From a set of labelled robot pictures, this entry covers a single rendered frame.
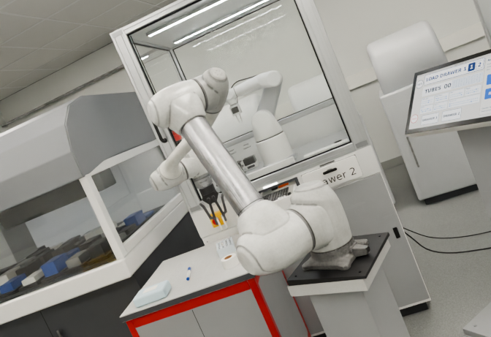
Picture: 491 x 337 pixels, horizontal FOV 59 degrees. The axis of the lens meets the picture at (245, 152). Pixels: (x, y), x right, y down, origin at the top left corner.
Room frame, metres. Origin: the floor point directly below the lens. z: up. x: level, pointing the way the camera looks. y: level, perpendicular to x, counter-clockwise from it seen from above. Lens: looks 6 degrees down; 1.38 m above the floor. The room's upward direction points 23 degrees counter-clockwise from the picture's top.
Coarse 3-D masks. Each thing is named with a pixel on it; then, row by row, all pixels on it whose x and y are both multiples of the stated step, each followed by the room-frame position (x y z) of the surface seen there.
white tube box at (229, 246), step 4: (224, 240) 2.12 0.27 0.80; (228, 240) 2.10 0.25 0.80; (232, 240) 2.12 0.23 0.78; (216, 244) 2.11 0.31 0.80; (220, 244) 2.09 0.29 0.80; (224, 244) 2.05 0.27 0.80; (228, 244) 2.03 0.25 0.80; (232, 244) 2.00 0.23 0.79; (216, 248) 2.04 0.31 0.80; (220, 248) 2.03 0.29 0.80; (224, 248) 2.00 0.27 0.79; (228, 248) 2.00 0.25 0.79; (232, 248) 2.00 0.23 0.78; (220, 252) 2.00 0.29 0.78; (224, 252) 2.00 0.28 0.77; (228, 252) 2.00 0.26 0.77; (220, 256) 2.00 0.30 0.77
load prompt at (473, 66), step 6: (480, 60) 1.73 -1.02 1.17; (456, 66) 1.84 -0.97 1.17; (462, 66) 1.81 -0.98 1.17; (468, 66) 1.78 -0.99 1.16; (474, 66) 1.75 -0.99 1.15; (480, 66) 1.72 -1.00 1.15; (438, 72) 1.92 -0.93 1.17; (444, 72) 1.89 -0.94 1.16; (450, 72) 1.86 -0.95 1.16; (456, 72) 1.83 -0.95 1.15; (462, 72) 1.80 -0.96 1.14; (468, 72) 1.77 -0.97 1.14; (426, 78) 1.98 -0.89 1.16; (432, 78) 1.94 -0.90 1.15; (438, 78) 1.91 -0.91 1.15; (444, 78) 1.87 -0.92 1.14; (426, 84) 1.96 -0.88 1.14
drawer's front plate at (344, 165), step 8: (344, 160) 2.15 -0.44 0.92; (352, 160) 2.14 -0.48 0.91; (320, 168) 2.18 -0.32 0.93; (328, 168) 2.17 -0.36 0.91; (344, 168) 2.15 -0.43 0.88; (304, 176) 2.19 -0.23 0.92; (312, 176) 2.19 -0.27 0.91; (320, 176) 2.18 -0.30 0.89; (328, 176) 2.17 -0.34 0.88; (336, 176) 2.16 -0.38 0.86; (352, 176) 2.15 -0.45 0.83; (328, 184) 2.17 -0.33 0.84; (336, 184) 2.17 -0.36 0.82
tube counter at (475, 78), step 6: (480, 72) 1.71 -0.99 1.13; (462, 78) 1.79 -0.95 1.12; (468, 78) 1.76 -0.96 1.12; (474, 78) 1.73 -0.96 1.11; (480, 78) 1.70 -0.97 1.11; (444, 84) 1.86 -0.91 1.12; (450, 84) 1.83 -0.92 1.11; (456, 84) 1.80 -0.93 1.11; (462, 84) 1.78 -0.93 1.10; (468, 84) 1.74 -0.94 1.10; (444, 90) 1.85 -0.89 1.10
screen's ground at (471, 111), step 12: (468, 60) 1.79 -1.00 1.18; (432, 72) 1.96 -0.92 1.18; (432, 84) 1.93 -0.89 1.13; (420, 96) 1.97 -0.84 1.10; (480, 96) 1.67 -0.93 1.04; (456, 108) 1.76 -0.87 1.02; (468, 108) 1.70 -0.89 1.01; (480, 108) 1.65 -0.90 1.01; (420, 120) 1.92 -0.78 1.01; (456, 120) 1.74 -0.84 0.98
